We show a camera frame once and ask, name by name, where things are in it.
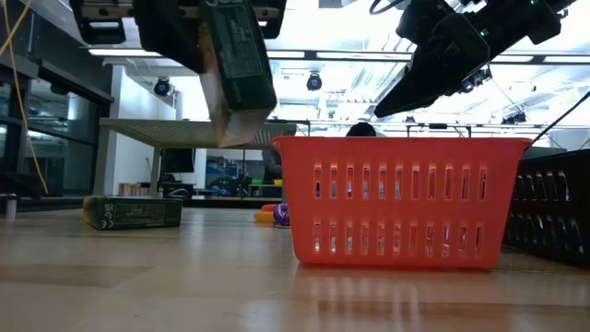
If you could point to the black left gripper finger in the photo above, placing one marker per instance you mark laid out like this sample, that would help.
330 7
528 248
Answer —
170 41

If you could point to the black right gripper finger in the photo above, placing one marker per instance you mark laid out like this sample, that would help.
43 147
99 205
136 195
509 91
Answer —
415 94

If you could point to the green blue printed cardboard box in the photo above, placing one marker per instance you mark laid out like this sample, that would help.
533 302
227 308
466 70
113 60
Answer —
244 69
133 214

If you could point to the ceiling light strip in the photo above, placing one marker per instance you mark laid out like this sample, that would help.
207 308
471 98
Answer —
129 52

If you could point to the black ceiling spotlight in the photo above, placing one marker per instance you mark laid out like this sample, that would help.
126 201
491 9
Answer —
162 86
314 82

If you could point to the orange plastic basket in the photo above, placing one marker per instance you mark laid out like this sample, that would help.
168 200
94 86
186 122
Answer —
401 152

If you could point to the green perforated metal shelf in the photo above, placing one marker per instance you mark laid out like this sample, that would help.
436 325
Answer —
175 131

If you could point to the black background monitor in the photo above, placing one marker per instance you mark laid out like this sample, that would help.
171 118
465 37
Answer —
179 161

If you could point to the black plastic basket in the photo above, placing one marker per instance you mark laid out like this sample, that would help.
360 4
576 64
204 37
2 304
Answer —
544 161

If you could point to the black ceiling camera cluster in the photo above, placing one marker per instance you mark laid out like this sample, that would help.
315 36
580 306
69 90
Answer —
514 118

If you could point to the grey metal post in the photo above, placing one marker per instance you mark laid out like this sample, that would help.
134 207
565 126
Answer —
11 207

